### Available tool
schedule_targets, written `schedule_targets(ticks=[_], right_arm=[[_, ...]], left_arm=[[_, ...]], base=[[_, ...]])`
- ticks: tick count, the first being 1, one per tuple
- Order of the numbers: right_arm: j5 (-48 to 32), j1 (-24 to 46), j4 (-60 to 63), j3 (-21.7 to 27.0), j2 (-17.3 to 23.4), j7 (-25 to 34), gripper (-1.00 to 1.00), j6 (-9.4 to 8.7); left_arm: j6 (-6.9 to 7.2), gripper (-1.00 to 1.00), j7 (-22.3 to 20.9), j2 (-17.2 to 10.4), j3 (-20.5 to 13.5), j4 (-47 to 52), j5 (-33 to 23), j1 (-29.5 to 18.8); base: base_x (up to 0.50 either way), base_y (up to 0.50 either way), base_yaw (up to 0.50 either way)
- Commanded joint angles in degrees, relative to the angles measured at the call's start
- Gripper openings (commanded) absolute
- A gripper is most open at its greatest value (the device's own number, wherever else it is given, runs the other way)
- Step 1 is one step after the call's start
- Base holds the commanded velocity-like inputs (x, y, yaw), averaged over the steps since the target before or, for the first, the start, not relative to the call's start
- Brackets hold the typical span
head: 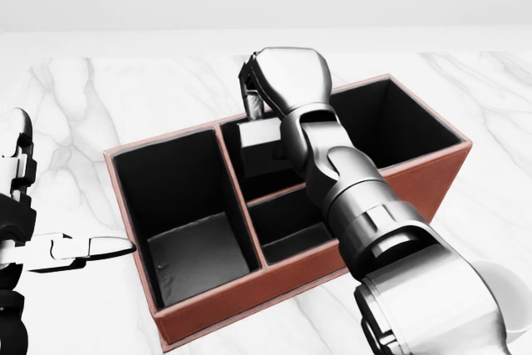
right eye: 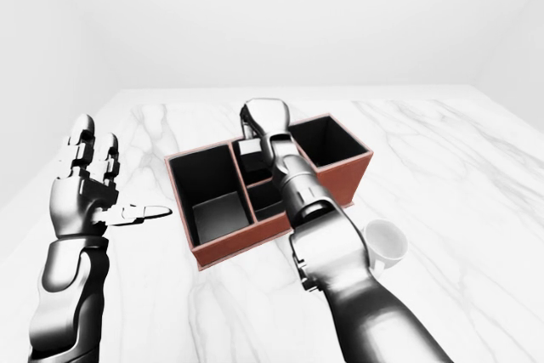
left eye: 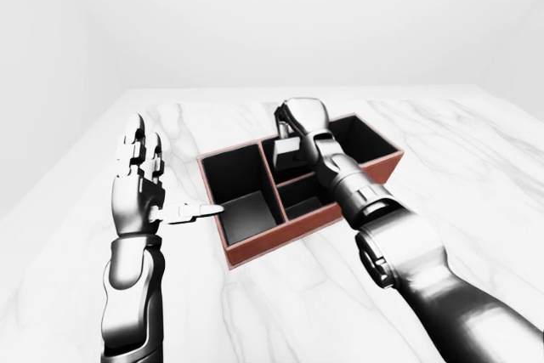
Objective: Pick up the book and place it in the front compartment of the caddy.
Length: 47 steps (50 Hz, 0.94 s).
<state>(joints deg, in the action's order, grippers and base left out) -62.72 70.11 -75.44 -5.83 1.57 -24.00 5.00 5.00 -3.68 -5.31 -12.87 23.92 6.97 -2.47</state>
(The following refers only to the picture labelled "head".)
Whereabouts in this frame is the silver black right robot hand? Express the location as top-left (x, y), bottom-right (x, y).
top-left (238, 47), bottom-right (333, 122)

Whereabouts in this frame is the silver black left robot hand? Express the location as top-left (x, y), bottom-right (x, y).
top-left (0, 106), bottom-right (137, 275)

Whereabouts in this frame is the red-brown desk caddy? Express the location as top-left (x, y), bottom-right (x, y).
top-left (102, 73), bottom-right (474, 353)

